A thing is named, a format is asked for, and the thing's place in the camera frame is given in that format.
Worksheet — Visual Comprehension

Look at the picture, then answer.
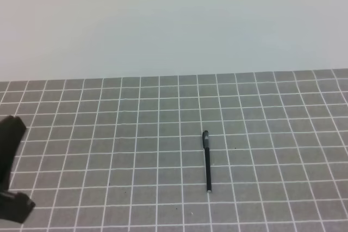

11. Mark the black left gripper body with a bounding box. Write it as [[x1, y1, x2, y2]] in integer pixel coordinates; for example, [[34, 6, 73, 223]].
[[1, 115, 35, 224]]

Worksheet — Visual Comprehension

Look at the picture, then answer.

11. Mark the black pen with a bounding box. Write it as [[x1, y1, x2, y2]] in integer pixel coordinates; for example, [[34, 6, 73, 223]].
[[204, 147, 212, 193]]

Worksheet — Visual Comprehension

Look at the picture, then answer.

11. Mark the black pen cap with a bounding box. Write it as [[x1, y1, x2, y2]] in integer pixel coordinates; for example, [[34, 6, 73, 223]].
[[202, 130, 209, 149]]

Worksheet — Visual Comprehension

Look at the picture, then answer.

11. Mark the grey grid tablecloth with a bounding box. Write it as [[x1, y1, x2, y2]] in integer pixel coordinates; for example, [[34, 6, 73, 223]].
[[1, 69, 347, 231]]

